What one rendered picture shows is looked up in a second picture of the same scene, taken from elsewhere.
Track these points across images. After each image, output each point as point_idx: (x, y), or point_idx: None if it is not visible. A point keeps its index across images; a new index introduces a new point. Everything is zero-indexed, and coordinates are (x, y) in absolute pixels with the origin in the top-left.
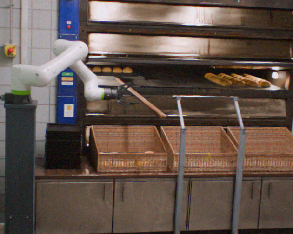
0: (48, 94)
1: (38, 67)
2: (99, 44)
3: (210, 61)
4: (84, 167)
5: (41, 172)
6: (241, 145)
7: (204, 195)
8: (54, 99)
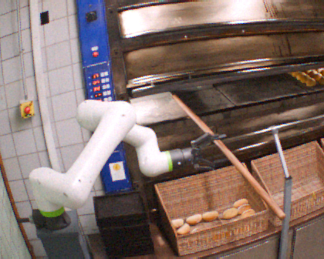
0: None
1: (64, 178)
2: (143, 65)
3: (298, 67)
4: (160, 249)
5: None
6: None
7: (308, 238)
8: None
